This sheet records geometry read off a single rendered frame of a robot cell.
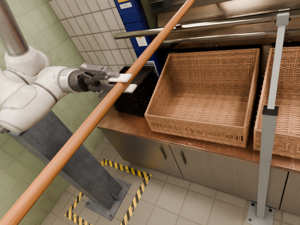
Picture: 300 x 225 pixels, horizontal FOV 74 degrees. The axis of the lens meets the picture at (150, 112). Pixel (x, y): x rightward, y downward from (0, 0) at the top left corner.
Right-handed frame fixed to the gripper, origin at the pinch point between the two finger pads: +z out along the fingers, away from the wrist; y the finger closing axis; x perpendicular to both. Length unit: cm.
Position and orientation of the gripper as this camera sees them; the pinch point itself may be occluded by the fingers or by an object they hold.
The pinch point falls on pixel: (122, 82)
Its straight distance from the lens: 60.0
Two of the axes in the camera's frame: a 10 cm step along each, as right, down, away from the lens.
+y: 3.2, 7.0, 6.4
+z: 8.4, 1.1, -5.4
